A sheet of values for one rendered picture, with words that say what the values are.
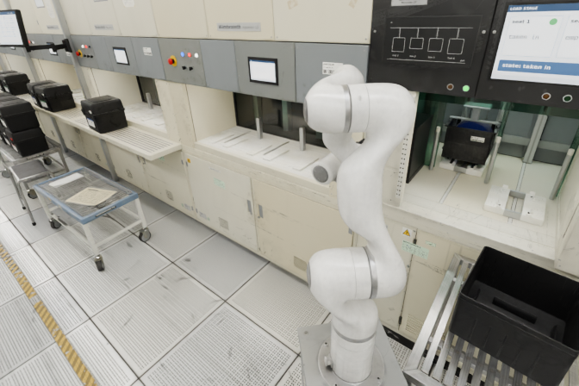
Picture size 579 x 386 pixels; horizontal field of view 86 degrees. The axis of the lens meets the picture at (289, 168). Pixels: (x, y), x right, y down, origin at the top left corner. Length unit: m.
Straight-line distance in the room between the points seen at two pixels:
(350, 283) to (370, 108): 0.38
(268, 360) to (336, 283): 1.29
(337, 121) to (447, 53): 0.70
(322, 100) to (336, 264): 0.36
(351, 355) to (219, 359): 1.19
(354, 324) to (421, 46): 0.94
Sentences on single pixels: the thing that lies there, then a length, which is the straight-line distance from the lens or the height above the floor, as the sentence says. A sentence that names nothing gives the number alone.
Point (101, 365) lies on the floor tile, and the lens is 2.26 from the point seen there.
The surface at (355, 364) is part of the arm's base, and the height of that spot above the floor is 0.85.
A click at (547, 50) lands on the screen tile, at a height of 1.56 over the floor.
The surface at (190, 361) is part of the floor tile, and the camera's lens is 2.08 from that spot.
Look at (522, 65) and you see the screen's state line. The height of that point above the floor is 1.51.
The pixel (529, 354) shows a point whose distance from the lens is 1.17.
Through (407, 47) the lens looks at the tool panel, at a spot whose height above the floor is 1.55.
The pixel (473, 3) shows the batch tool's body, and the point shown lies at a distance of 1.23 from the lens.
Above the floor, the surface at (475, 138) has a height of 1.08.
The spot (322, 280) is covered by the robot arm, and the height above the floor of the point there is 1.15.
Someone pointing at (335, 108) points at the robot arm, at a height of 1.52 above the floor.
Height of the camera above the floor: 1.70
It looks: 27 degrees down
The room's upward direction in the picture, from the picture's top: 2 degrees counter-clockwise
